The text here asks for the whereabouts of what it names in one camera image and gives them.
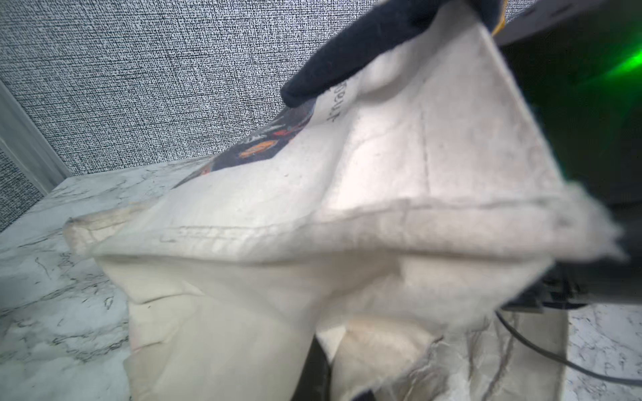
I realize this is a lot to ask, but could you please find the cream canvas tote bag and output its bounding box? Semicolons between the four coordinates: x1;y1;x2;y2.
64;1;625;400

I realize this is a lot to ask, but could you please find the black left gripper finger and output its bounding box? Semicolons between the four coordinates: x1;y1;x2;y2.
291;337;331;401

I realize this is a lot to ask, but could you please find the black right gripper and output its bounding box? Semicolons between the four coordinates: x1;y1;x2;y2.
496;1;641;311

